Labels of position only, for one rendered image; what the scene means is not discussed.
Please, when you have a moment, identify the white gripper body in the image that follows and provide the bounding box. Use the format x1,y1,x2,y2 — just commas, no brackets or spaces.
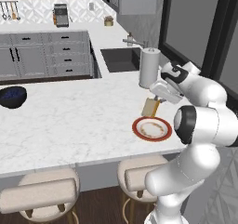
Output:
149,80,184,105

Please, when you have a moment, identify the small tan basket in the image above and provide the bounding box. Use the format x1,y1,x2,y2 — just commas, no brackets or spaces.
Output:
103,15,115,28

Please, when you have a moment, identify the hanging wooden spatula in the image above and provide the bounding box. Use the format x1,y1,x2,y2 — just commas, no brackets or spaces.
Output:
9,1,18,20

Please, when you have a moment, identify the beige cushioned bar stool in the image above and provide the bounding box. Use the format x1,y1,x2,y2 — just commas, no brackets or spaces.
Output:
0,166,81,224
116,154,170,224

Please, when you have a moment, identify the silver tap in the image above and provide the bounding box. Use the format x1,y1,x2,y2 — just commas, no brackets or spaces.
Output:
122,32,149,49

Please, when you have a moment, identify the hanging metal ladle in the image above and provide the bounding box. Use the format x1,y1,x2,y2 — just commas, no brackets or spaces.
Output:
0,1,7,21

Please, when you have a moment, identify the hanging metal spoon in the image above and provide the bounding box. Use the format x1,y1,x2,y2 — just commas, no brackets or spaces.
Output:
5,1,12,21

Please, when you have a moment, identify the hanging dark metal tool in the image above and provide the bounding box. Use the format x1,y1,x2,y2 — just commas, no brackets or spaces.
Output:
14,0,21,21

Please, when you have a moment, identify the dark sink basin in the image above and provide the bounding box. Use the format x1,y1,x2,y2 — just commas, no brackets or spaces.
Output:
99,46,144,73

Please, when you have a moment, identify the black framed window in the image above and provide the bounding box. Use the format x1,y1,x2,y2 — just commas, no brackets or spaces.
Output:
158,0,238,105

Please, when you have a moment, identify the dark blue bowl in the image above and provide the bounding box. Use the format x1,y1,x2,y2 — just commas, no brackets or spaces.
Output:
0,86,28,110

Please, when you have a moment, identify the grey cupboard run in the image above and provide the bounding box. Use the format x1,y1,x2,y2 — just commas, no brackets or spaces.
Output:
0,30,95,82

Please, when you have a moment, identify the toasted bread slice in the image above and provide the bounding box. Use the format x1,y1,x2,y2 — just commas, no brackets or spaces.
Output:
140,98,162,118

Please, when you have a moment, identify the white paper towel roll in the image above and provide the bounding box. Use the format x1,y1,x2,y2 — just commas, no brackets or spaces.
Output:
138,46,162,89

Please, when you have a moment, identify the red rimmed white plate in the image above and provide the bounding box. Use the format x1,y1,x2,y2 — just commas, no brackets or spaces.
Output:
131,115,173,142

